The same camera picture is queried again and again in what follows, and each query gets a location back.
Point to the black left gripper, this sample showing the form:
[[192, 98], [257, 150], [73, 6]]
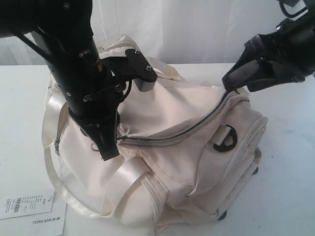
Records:
[[86, 83]]

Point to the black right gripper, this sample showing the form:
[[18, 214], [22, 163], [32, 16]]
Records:
[[286, 58]]

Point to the cream satin duffel bag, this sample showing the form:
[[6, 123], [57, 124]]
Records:
[[186, 151]]

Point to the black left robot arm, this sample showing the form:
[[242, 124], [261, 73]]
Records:
[[60, 31]]

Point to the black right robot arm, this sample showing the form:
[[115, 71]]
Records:
[[303, 20]]

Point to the white brand hang tag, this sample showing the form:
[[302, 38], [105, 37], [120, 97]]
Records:
[[45, 224]]

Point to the white barcode hang tag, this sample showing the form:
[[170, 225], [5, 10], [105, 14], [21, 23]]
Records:
[[26, 204]]

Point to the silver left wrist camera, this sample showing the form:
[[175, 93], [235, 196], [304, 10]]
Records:
[[145, 75]]

